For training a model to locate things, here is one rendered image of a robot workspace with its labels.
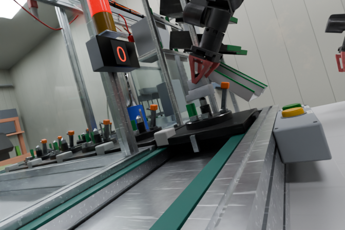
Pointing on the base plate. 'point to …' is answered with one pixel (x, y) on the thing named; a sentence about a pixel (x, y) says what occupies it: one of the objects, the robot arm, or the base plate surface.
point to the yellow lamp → (103, 22)
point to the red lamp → (98, 2)
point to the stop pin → (195, 143)
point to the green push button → (291, 106)
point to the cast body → (199, 89)
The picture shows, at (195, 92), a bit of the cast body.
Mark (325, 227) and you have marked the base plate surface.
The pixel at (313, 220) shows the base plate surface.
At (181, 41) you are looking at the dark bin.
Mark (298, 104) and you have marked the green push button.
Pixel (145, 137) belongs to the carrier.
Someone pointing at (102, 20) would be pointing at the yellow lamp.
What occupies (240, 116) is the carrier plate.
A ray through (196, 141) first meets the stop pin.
